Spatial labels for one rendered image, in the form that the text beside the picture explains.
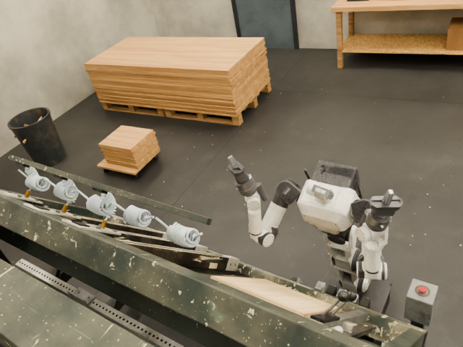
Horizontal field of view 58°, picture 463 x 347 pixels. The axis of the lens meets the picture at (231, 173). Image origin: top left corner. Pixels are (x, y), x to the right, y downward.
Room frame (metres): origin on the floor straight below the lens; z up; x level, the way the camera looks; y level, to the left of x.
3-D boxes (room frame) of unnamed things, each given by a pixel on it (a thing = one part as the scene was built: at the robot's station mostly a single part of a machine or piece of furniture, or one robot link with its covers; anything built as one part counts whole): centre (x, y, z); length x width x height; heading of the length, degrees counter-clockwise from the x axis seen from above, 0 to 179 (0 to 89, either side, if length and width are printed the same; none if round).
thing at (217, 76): (5.81, 0.45, 0.39); 2.46 x 1.04 x 0.78; 54
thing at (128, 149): (4.34, 1.16, 0.20); 0.61 x 0.51 x 0.40; 54
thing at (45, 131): (4.95, 2.32, 0.33); 0.54 x 0.54 x 0.65
